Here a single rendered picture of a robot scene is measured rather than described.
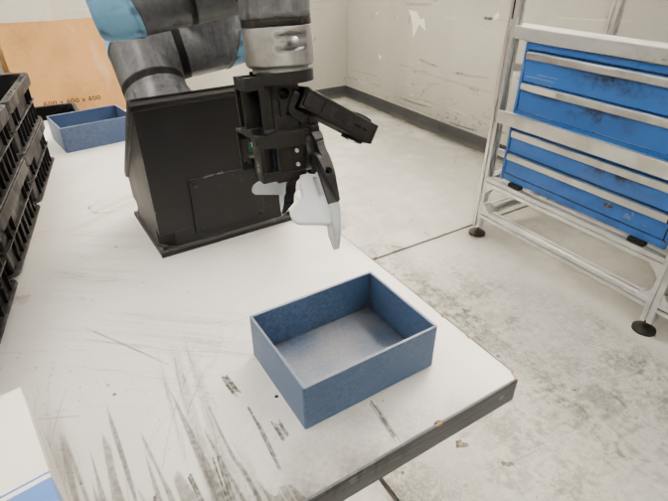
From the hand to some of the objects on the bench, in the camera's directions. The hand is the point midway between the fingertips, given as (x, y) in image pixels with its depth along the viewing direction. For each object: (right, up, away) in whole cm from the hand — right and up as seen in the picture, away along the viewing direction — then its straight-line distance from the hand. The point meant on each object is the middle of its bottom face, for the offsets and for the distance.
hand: (312, 229), depth 63 cm
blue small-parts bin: (+4, -18, +4) cm, 19 cm away
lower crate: (-85, +10, +49) cm, 98 cm away
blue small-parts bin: (-69, +31, +82) cm, 111 cm away
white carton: (-29, -31, -17) cm, 46 cm away
